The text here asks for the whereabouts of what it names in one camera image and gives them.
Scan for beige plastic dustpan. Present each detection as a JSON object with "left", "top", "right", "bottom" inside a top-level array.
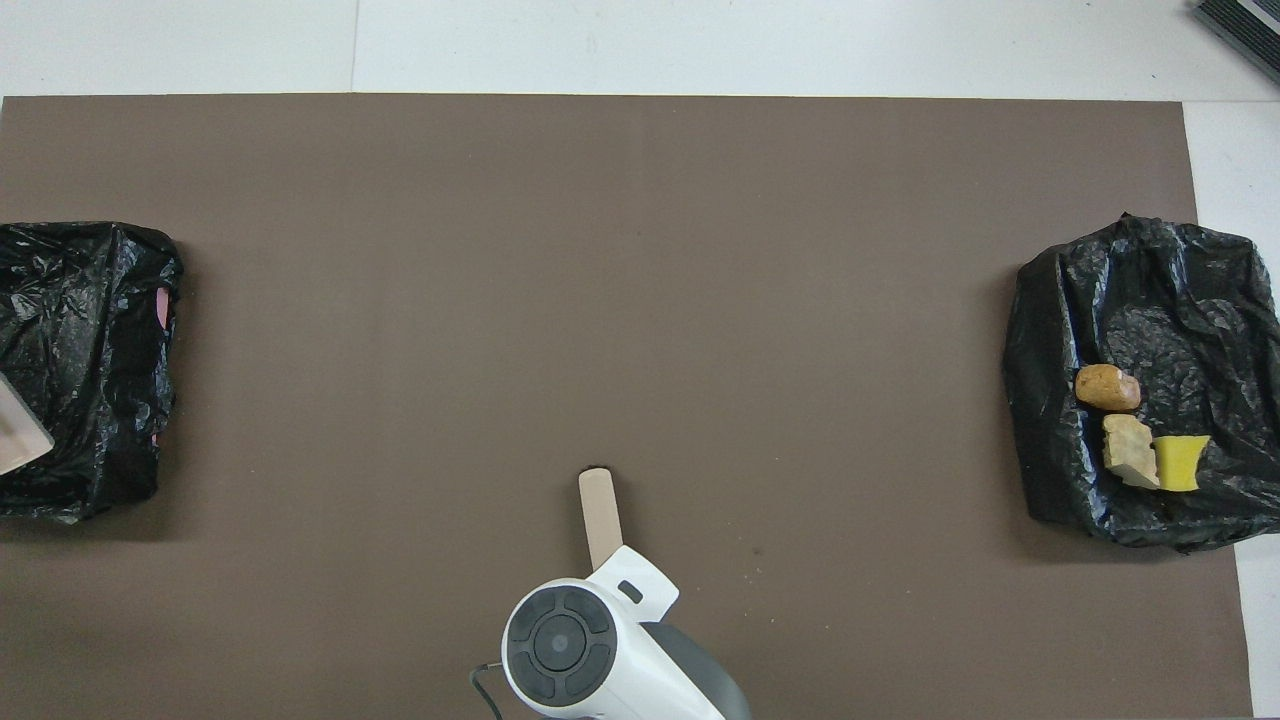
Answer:
[{"left": 0, "top": 374, "right": 55, "bottom": 477}]

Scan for beige hand brush black bristles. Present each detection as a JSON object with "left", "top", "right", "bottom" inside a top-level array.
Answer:
[{"left": 578, "top": 466, "right": 625, "bottom": 572}]

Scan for black bag-lined trash bin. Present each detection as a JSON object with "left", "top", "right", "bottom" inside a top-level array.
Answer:
[{"left": 1003, "top": 212, "right": 1280, "bottom": 554}]

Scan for brown toy bread roll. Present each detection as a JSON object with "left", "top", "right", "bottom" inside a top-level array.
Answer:
[{"left": 1075, "top": 364, "right": 1143, "bottom": 414}]

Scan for striped toy croissant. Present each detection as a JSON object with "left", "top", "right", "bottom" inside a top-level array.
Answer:
[{"left": 1102, "top": 414, "right": 1162, "bottom": 492}]

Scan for dark grey ribbed panel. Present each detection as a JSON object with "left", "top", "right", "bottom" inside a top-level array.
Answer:
[{"left": 1193, "top": 0, "right": 1280, "bottom": 86}]

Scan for brown table mat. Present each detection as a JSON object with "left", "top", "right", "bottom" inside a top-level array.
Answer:
[{"left": 0, "top": 93, "right": 1253, "bottom": 720}]

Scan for black bag-lined bin pink patch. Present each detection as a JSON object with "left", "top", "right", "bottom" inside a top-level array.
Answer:
[{"left": 0, "top": 222, "right": 184, "bottom": 524}]

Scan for yellow sponge piece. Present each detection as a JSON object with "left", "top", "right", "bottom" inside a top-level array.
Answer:
[{"left": 1153, "top": 434, "right": 1212, "bottom": 494}]

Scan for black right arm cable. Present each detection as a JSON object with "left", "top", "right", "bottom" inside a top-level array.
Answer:
[{"left": 470, "top": 664, "right": 507, "bottom": 720}]

